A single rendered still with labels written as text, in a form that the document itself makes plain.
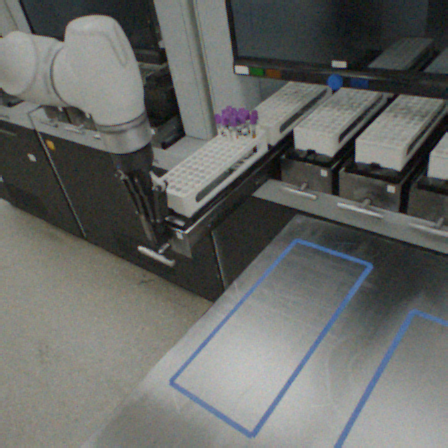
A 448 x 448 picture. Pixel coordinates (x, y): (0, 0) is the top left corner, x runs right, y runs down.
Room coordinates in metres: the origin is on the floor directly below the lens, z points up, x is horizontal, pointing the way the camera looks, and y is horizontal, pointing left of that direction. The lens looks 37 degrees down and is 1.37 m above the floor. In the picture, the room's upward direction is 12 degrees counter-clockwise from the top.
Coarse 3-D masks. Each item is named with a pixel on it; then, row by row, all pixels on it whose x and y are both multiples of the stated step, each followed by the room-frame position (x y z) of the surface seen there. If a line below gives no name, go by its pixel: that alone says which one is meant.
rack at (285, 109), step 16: (272, 96) 1.17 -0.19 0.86; (288, 96) 1.15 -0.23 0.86; (304, 96) 1.14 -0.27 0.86; (320, 96) 1.23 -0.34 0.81; (272, 112) 1.08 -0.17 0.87; (288, 112) 1.06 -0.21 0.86; (304, 112) 1.15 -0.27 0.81; (272, 128) 1.01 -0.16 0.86; (288, 128) 1.05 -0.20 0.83; (272, 144) 1.01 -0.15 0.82
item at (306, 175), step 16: (352, 144) 0.95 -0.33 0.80; (288, 160) 0.94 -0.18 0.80; (304, 160) 0.92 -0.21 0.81; (320, 160) 0.89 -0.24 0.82; (336, 160) 0.90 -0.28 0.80; (288, 176) 0.94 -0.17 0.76; (304, 176) 0.91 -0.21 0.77; (320, 176) 0.88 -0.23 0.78; (336, 176) 0.88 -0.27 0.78; (288, 192) 0.89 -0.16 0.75; (304, 192) 0.87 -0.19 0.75
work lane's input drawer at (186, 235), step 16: (288, 144) 1.02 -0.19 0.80; (272, 160) 0.96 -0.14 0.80; (240, 176) 0.89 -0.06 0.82; (256, 176) 0.92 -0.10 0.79; (224, 192) 0.85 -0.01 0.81; (240, 192) 0.87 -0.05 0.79; (208, 208) 0.81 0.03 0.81; (224, 208) 0.83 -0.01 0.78; (144, 224) 0.83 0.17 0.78; (176, 224) 0.77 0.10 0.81; (192, 224) 0.77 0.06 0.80; (208, 224) 0.79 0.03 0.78; (176, 240) 0.77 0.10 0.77; (192, 240) 0.75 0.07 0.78; (160, 256) 0.75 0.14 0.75
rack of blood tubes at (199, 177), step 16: (208, 144) 0.98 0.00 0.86; (224, 144) 0.97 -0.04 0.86; (240, 144) 0.95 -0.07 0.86; (256, 144) 0.96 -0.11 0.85; (192, 160) 0.92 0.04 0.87; (208, 160) 0.91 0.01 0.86; (224, 160) 0.90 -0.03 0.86; (240, 160) 0.94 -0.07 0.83; (256, 160) 0.95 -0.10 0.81; (176, 176) 0.88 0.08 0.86; (192, 176) 0.86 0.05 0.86; (208, 176) 0.84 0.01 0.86; (224, 176) 0.92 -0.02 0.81; (176, 192) 0.81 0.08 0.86; (192, 192) 0.80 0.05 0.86; (208, 192) 0.87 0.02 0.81; (176, 208) 0.80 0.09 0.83; (192, 208) 0.79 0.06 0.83
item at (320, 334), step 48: (288, 240) 0.64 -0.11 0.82; (336, 240) 0.62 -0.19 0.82; (384, 240) 0.59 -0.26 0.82; (240, 288) 0.55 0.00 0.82; (288, 288) 0.53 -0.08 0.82; (336, 288) 0.51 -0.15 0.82; (384, 288) 0.49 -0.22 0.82; (432, 288) 0.47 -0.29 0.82; (192, 336) 0.47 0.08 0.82; (240, 336) 0.45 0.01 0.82; (288, 336) 0.43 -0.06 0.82; (336, 336) 0.42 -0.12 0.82; (384, 336) 0.40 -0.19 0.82; (432, 336) 0.39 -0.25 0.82; (144, 384) 0.40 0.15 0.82; (192, 384) 0.39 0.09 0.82; (240, 384) 0.37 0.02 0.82; (288, 384) 0.36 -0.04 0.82; (336, 384) 0.34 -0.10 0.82; (384, 384) 0.33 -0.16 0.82; (432, 384) 0.32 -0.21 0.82; (96, 432) 0.35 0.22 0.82; (144, 432) 0.33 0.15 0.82; (192, 432) 0.32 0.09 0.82; (240, 432) 0.31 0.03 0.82; (288, 432) 0.29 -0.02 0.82; (336, 432) 0.28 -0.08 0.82; (384, 432) 0.27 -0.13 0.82; (432, 432) 0.26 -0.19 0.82
